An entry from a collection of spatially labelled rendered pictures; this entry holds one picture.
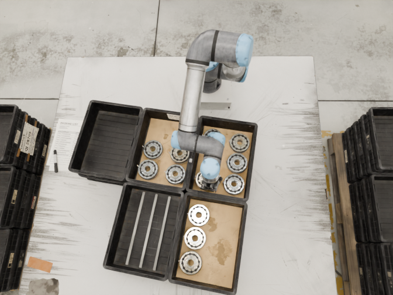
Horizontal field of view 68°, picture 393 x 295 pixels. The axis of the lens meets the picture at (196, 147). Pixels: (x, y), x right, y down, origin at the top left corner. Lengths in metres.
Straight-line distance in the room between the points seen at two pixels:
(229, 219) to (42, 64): 2.42
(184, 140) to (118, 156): 0.53
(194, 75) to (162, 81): 0.76
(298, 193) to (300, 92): 0.61
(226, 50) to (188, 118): 0.29
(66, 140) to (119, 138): 0.39
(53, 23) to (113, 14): 0.61
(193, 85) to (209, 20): 1.96
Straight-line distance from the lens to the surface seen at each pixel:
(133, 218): 1.52
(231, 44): 1.12
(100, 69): 2.05
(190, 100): 1.15
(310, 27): 3.13
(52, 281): 1.81
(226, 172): 1.51
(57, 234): 1.81
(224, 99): 1.69
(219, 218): 1.47
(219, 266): 1.47
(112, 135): 1.66
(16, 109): 2.32
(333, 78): 2.87
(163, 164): 1.54
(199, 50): 1.14
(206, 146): 1.17
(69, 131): 1.92
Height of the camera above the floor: 2.29
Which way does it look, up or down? 71 degrees down
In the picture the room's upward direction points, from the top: 11 degrees counter-clockwise
